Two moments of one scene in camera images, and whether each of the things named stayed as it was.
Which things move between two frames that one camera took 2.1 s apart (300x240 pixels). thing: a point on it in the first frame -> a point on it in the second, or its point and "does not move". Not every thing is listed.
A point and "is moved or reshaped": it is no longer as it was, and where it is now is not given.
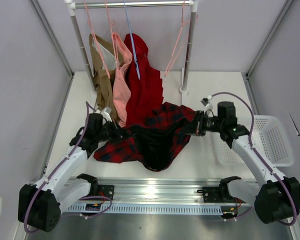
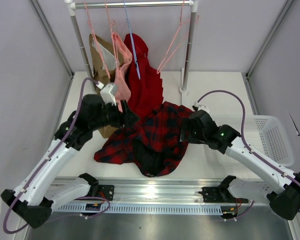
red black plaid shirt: (159, 140) is moved or reshaped
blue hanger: (136, 63) does not move
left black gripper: (118, 132) -> (125, 118)
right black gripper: (201, 123) -> (186, 129)
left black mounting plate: (106, 190) does not move
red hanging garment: (146, 94) does not move
